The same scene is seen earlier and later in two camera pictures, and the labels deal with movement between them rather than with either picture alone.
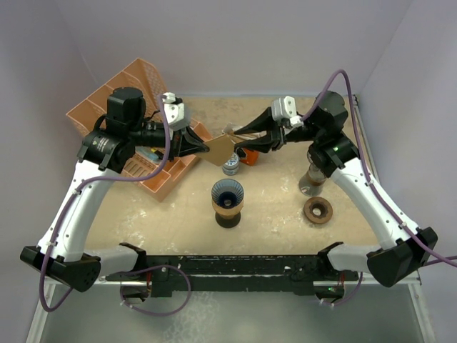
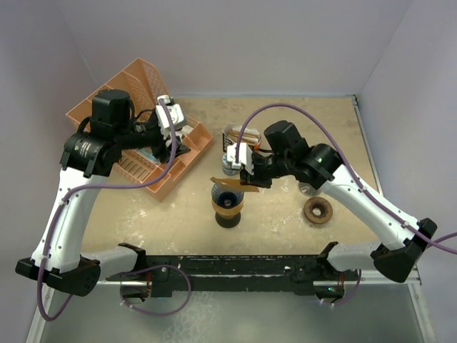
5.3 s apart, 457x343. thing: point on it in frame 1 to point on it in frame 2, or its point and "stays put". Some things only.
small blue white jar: (231, 167) stays put
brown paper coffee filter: (221, 150) to (234, 184)
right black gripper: (264, 122) to (255, 179)
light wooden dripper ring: (228, 211) stays put
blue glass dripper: (227, 193) stays put
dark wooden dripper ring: (318, 210) stays put
